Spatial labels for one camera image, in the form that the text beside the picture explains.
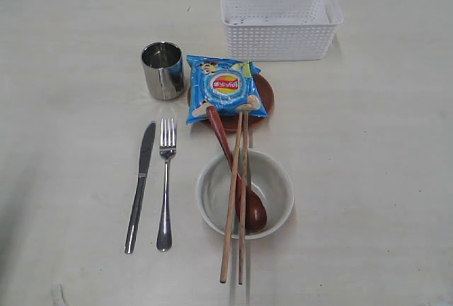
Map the brown round wooden plate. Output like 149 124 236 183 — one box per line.
187 72 276 133

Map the brown wooden chopstick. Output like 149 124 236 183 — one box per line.
219 112 243 283
238 113 248 285

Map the blue chips snack bag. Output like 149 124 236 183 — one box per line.
186 55 268 124

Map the white patterned ceramic bowl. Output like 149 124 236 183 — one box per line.
195 149 294 240

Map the brown wooden spoon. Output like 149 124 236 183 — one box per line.
207 106 267 233

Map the clear faceted glass cup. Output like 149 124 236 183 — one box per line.
141 41 185 101

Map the silver metal fork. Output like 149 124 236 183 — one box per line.
156 119 176 251

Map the silver table knife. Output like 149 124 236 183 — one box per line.
124 121 156 254

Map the white perforated plastic basket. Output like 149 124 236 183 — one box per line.
220 0 343 61

